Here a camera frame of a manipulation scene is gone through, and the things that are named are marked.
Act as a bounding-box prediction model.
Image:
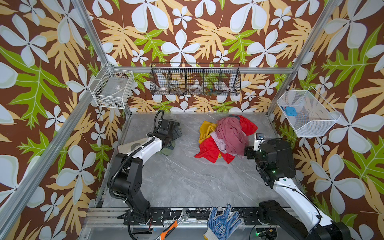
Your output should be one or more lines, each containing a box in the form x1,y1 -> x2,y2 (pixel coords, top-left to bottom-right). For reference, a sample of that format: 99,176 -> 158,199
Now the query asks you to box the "orange handled wrench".
156,208 -> 190,240

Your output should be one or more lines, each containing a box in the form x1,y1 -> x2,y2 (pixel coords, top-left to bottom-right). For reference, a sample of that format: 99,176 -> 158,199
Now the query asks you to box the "blue dotted work glove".
203,204 -> 244,240

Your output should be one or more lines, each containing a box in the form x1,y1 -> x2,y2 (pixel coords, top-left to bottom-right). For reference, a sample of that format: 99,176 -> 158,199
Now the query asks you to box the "black wire basket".
149,63 -> 242,96

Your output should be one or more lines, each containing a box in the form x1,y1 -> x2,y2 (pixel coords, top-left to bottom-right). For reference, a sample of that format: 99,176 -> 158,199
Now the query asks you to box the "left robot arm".
108,110 -> 182,224

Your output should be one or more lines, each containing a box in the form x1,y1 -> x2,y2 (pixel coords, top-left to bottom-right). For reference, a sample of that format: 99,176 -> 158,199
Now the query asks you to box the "blue object in basket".
282,106 -> 298,117

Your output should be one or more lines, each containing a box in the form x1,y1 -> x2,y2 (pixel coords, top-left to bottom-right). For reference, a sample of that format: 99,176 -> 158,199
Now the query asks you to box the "yellow cloth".
199,121 -> 217,144

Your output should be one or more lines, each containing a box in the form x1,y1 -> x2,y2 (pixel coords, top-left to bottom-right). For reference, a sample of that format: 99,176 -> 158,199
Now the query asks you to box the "white wire basket right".
277,87 -> 341,138

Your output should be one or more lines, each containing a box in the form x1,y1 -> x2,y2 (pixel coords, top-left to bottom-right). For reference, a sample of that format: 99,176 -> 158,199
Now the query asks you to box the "dusty pink ribbed cloth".
216,117 -> 249,156

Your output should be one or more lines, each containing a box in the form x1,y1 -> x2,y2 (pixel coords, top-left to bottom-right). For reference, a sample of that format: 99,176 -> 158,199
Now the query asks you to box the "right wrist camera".
254,133 -> 265,152

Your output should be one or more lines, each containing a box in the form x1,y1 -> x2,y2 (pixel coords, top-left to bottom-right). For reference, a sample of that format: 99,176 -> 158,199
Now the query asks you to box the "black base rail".
118,207 -> 262,228

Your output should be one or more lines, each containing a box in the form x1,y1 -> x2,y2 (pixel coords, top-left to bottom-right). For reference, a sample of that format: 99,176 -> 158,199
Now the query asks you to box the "white wire basket left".
90,68 -> 135,109

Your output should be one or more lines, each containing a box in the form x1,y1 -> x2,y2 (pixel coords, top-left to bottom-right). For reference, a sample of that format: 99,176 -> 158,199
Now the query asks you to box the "light pink cloth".
210,132 -> 228,154

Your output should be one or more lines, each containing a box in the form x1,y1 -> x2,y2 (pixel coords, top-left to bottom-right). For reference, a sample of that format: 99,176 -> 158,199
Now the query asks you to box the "beige work glove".
118,141 -> 142,154

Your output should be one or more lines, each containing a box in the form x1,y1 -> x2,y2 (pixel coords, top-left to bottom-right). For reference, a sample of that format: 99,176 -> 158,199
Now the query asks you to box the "red cloth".
195,115 -> 258,164

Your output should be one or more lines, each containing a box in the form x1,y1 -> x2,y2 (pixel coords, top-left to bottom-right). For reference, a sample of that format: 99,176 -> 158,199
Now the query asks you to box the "olive green cloth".
159,128 -> 183,156

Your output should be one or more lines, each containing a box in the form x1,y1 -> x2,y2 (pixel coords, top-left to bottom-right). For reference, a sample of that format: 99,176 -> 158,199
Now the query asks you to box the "white wire basket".
277,87 -> 341,138
90,68 -> 135,109

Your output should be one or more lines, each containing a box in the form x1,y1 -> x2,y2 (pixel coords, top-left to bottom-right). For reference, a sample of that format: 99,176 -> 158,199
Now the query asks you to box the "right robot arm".
244,139 -> 352,240

